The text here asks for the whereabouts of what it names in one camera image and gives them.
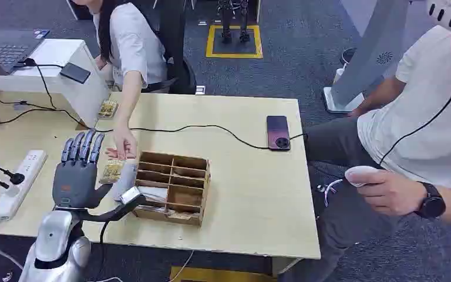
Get person's hand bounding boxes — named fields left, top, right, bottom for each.
left=104, top=127, right=138, bottom=161

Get black power plug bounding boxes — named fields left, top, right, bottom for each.
left=0, top=167, right=26, bottom=186

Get black robot legs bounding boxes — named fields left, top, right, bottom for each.
left=215, top=0, right=252, bottom=44

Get black wristwatch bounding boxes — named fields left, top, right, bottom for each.
left=414, top=181, right=447, bottom=220

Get black headset cable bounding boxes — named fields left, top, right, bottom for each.
left=378, top=43, right=451, bottom=167

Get black charging cable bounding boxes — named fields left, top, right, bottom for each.
left=0, top=58, right=308, bottom=191

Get white pillar stand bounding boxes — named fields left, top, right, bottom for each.
left=322, top=0, right=412, bottom=115

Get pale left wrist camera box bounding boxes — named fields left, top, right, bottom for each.
left=119, top=186, right=147, bottom=207

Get white power cord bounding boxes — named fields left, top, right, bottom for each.
left=0, top=219, right=25, bottom=271

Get dark laptop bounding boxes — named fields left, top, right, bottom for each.
left=0, top=26, right=51, bottom=77

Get dark purple smartphone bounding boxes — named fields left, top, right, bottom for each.
left=265, top=115, right=292, bottom=152

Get white hand controller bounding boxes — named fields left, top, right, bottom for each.
left=344, top=165, right=383, bottom=189

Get black office chair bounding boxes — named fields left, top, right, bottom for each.
left=152, top=0, right=198, bottom=95

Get white desk riser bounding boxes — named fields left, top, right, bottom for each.
left=0, top=38, right=112, bottom=130

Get person with headset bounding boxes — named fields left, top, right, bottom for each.
left=278, top=0, right=451, bottom=282

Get wooden card box with slots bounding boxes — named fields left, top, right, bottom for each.
left=133, top=150, right=211, bottom=228

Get white cards in box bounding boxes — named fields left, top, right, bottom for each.
left=137, top=185, right=169, bottom=204

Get person in white top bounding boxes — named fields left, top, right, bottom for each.
left=70, top=0, right=189, bottom=161

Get white power strip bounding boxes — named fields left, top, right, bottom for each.
left=0, top=149, right=49, bottom=221

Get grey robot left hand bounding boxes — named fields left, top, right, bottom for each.
left=52, top=129, right=114, bottom=210

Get yellow-bordered floor mat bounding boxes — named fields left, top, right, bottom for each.
left=205, top=25, right=264, bottom=60

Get black flat device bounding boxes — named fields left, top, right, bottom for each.
left=59, top=62, right=92, bottom=85

